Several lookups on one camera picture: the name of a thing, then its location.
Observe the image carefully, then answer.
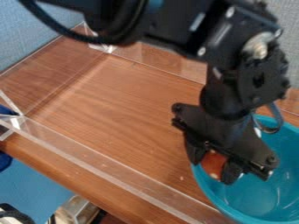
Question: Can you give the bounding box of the blue plastic bowl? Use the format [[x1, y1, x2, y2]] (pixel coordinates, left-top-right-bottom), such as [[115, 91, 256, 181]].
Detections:
[[191, 122, 299, 224]]

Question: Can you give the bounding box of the black object bottom left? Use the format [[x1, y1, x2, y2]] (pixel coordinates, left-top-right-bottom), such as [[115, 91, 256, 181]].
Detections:
[[0, 203, 35, 224]]

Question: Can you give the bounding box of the black cable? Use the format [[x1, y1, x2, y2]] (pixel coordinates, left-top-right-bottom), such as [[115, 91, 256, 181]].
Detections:
[[250, 101, 286, 135]]

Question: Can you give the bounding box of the clear acrylic barrier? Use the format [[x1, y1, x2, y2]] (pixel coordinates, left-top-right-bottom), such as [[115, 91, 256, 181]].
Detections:
[[87, 31, 299, 116], [4, 117, 235, 224]]

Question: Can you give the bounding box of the clear acrylic left bracket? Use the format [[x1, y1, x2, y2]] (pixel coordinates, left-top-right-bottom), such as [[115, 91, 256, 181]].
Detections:
[[0, 90, 24, 142]]

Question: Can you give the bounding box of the metallic box under table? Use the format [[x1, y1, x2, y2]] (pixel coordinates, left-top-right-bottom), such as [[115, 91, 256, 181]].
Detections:
[[46, 195, 100, 224]]

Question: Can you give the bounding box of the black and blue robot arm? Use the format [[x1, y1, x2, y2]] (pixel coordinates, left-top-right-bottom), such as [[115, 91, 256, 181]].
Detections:
[[19, 0, 291, 185]]

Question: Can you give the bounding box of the clear acrylic back barrier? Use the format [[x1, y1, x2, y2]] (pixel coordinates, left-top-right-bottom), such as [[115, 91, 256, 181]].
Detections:
[[87, 31, 299, 116]]

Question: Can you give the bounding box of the brown toy mushroom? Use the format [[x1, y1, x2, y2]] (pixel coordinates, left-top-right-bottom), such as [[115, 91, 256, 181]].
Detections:
[[200, 150, 228, 181]]

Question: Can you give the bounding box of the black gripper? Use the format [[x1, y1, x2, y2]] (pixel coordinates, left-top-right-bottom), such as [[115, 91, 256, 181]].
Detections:
[[172, 103, 279, 186]]

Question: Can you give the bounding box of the clear acrylic corner bracket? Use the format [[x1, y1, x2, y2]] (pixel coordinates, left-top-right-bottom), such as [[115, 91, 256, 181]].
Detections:
[[84, 24, 118, 53]]

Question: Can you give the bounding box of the clear acrylic front barrier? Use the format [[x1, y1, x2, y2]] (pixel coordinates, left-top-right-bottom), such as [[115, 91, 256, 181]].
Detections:
[[4, 117, 235, 224]]

